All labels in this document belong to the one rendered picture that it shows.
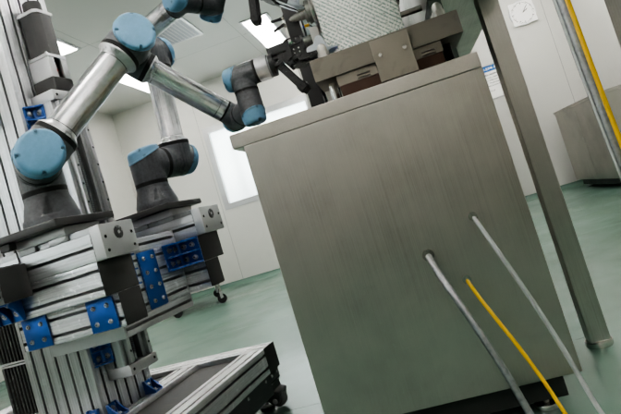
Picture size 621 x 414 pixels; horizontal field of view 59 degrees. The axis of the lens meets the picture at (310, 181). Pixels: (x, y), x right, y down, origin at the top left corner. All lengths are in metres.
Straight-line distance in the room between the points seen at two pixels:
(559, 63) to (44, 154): 6.74
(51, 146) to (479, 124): 1.05
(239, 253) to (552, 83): 4.57
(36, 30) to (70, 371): 1.08
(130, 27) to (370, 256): 0.89
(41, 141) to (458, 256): 1.06
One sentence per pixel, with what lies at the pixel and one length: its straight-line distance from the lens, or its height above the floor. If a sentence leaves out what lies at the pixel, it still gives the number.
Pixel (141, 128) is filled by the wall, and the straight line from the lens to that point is 8.12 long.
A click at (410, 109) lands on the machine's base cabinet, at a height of 0.81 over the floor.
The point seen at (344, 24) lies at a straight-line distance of 1.72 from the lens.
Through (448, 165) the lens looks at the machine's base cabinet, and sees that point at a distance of 1.39.
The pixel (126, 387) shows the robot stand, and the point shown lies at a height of 0.28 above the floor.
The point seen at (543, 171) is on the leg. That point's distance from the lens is 1.82.
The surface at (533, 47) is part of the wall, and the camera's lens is 7.56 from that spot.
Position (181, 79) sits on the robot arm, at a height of 1.16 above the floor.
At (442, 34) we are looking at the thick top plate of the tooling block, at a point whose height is 0.98.
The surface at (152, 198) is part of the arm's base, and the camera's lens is 1.99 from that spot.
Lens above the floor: 0.64
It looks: 3 degrees up
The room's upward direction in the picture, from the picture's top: 17 degrees counter-clockwise
